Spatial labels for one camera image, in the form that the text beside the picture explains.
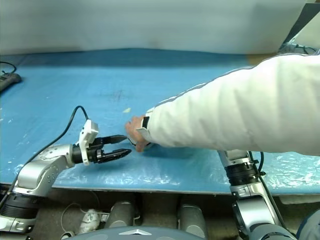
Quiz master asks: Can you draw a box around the person's bare hand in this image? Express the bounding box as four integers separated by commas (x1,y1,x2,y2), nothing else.
124,115,152,153

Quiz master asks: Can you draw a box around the grey rounded left leg shell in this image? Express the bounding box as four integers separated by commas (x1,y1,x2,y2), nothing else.
109,200,137,230

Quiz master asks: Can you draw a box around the black power strip cable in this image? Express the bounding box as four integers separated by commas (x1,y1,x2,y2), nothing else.
0,61,17,76

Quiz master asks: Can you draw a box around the thin white cable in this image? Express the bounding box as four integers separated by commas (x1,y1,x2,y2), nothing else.
60,191,112,240

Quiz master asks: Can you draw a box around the grey rounded leg shell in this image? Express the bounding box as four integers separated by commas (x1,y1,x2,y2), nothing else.
109,200,137,230
177,203,209,240

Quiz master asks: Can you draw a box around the grey blue person's clothing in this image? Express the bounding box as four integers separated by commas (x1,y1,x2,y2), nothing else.
298,209,320,240

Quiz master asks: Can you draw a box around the brown cardboard sheet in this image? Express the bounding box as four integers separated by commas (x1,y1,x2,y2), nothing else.
246,53,280,65

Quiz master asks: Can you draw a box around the grey rounded right leg shell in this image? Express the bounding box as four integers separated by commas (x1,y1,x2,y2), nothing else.
177,203,209,240

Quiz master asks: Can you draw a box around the white crumpled cloth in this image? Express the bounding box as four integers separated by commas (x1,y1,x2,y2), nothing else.
79,209,101,232

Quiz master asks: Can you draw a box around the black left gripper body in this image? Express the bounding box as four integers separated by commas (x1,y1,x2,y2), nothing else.
86,137,107,165

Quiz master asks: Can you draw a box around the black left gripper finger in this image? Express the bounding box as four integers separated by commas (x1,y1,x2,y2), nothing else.
102,148,133,164
101,134,127,145

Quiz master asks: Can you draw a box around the dark grey power strip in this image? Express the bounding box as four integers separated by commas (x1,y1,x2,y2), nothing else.
0,72,23,92

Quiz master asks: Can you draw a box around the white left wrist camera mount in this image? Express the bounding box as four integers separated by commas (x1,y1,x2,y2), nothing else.
76,119,100,166

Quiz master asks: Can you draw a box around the blue plastic table mat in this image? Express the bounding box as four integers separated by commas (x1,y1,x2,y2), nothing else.
0,47,320,198

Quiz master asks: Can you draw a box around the dark leaning board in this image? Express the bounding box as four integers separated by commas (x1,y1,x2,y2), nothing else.
277,0,320,55

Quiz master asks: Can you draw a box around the grey robot chest shell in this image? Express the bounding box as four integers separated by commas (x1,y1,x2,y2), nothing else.
74,226,200,240

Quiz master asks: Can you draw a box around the thin black cable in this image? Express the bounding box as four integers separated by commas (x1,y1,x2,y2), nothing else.
294,42,320,55

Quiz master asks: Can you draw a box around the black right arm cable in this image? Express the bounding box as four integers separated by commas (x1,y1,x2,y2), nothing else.
248,150,287,227

